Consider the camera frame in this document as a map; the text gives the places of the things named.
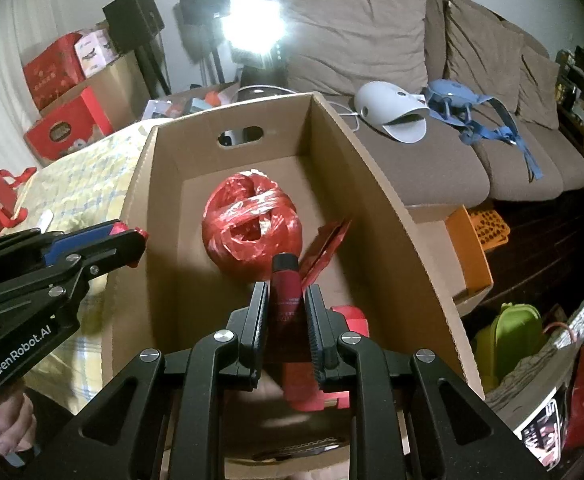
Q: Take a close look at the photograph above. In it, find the bright lamp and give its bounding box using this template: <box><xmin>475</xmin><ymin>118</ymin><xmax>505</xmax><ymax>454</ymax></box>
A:
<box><xmin>222</xmin><ymin>0</ymin><xmax>288</xmax><ymax>68</ymax></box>

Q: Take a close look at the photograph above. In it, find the dark wooden shelf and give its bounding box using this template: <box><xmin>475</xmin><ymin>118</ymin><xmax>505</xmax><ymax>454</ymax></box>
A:
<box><xmin>554</xmin><ymin>45</ymin><xmax>584</xmax><ymax>161</ymax></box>

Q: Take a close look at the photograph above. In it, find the orange plastic crate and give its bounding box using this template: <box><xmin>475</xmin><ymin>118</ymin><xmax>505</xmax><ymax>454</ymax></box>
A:
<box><xmin>446</xmin><ymin>205</ymin><xmax>512</xmax><ymax>301</ymax></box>

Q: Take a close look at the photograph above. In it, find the yellow plaid tablecloth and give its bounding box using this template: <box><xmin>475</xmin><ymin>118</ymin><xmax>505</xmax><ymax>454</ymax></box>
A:
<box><xmin>2</xmin><ymin>122</ymin><xmax>163</xmax><ymax>401</ymax></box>

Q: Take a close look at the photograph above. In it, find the white dome device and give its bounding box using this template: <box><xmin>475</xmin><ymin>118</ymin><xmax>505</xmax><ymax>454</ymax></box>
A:
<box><xmin>354</xmin><ymin>81</ymin><xmax>430</xmax><ymax>143</ymax></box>

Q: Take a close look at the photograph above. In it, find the blue strap harness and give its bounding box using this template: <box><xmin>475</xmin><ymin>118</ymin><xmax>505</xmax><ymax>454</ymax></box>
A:
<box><xmin>422</xmin><ymin>79</ymin><xmax>545</xmax><ymax>181</ymax></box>

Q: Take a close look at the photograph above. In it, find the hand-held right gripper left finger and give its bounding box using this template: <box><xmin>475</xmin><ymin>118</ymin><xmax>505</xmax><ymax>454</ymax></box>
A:
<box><xmin>34</xmin><ymin>281</ymin><xmax>270</xmax><ymax>480</ymax></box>

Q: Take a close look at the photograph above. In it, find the cardboard box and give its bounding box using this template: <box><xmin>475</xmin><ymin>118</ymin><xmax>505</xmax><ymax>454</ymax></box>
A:
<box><xmin>107</xmin><ymin>91</ymin><xmax>493</xmax><ymax>476</ymax></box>

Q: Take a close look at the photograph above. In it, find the red plastic twine ball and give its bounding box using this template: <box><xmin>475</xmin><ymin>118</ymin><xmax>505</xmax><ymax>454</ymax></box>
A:
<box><xmin>202</xmin><ymin>170</ymin><xmax>304</xmax><ymax>278</ymax></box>

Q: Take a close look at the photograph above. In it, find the red chocolate gift box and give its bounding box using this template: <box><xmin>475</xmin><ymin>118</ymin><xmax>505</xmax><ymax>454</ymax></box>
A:
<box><xmin>24</xmin><ymin>86</ymin><xmax>115</xmax><ymax>166</ymax></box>

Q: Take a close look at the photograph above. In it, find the person's left hand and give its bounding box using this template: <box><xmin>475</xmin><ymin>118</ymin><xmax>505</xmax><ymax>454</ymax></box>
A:
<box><xmin>0</xmin><ymin>380</ymin><xmax>38</xmax><ymax>466</ymax></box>

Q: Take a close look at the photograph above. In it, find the red tube black cap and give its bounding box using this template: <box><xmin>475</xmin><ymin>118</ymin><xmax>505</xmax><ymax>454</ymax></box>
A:
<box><xmin>270</xmin><ymin>253</ymin><xmax>318</xmax><ymax>401</ymax></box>

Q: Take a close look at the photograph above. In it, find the dark round side table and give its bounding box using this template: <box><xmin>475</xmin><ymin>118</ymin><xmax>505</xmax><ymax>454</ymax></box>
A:
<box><xmin>237</xmin><ymin>85</ymin><xmax>293</xmax><ymax>106</ymax></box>

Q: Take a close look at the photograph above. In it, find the beige sofa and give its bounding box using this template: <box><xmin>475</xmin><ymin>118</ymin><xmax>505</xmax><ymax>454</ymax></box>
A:
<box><xmin>257</xmin><ymin>0</ymin><xmax>584</xmax><ymax>221</ymax></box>

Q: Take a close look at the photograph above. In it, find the green plastic container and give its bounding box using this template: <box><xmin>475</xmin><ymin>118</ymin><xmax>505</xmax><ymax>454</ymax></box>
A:
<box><xmin>473</xmin><ymin>302</ymin><xmax>548</xmax><ymax>386</ymax></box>

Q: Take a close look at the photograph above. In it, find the large red gift box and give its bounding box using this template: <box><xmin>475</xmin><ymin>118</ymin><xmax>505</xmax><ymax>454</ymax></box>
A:
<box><xmin>22</xmin><ymin>32</ymin><xmax>87</xmax><ymax>111</ymax></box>

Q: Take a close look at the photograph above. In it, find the small white carton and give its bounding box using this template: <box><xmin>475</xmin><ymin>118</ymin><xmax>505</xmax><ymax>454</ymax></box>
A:
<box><xmin>74</xmin><ymin>29</ymin><xmax>118</xmax><ymax>78</ymax></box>

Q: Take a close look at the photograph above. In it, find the closed brown carton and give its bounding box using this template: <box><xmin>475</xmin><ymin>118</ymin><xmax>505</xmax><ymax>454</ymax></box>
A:
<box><xmin>39</xmin><ymin>52</ymin><xmax>145</xmax><ymax>131</ymax></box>

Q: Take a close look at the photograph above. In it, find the small red gift box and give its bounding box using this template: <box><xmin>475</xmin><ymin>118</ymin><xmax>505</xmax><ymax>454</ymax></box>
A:
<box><xmin>317</xmin><ymin>304</ymin><xmax>373</xmax><ymax>411</ymax></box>

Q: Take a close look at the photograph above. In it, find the clear plastic packet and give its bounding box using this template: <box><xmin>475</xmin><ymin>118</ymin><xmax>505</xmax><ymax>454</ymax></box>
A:
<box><xmin>142</xmin><ymin>100</ymin><xmax>173</xmax><ymax>121</ymax></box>

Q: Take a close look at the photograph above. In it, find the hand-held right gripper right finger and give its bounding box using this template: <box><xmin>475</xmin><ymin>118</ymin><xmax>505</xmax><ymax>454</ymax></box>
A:
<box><xmin>304</xmin><ymin>284</ymin><xmax>548</xmax><ymax>480</ymax></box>

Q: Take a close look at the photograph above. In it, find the long red packet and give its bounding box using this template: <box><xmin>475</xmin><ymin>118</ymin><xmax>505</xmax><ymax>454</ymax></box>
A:
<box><xmin>299</xmin><ymin>217</ymin><xmax>354</xmax><ymax>291</ymax></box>

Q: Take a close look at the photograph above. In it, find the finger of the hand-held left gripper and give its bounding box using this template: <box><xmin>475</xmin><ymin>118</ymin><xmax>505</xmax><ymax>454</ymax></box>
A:
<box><xmin>0</xmin><ymin>230</ymin><xmax>148</xmax><ymax>321</ymax></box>
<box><xmin>0</xmin><ymin>220</ymin><xmax>123</xmax><ymax>268</ymax></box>

